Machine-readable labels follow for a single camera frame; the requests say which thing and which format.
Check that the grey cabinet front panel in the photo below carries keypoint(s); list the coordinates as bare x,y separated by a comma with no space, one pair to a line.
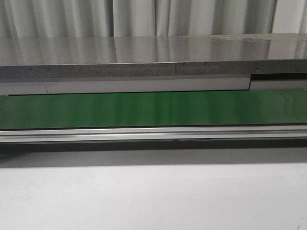
178,83

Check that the dark granite counter slab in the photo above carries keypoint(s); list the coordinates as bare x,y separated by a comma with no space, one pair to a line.
93,57

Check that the green conveyor belt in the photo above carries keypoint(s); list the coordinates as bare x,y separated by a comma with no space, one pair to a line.
150,109

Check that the white pleated curtain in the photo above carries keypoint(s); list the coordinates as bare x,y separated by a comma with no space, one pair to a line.
109,18

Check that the aluminium conveyor side rail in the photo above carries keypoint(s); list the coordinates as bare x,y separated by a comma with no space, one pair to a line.
153,133

